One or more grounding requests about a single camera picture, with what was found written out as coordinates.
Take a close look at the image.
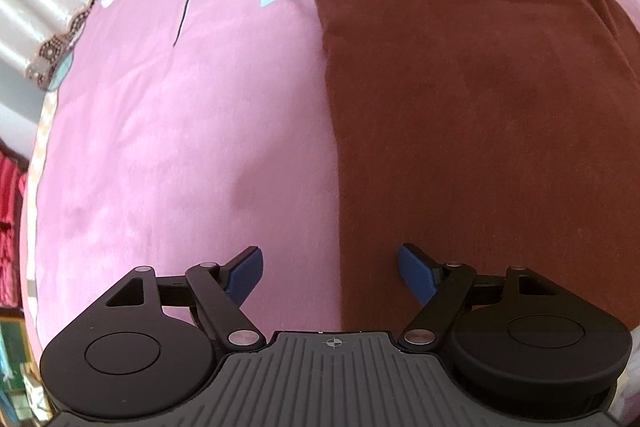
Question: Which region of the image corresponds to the red hanging cloth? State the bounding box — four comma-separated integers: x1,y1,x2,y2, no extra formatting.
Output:
0,146,30,309

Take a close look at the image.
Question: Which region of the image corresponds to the pink floral blanket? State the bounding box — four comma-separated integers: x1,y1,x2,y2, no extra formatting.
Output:
27,0,640,427

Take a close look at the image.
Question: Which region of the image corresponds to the reddish brown sweater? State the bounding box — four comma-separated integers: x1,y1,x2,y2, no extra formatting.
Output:
276,0,640,334

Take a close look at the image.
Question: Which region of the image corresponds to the colourful framed picture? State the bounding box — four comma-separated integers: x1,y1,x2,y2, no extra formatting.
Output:
0,309,53,427

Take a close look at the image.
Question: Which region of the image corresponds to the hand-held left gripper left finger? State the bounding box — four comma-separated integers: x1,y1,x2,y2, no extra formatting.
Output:
102,246,267,353

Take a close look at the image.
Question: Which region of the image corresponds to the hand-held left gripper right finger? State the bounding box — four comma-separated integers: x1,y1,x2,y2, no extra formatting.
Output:
396,243,565,353

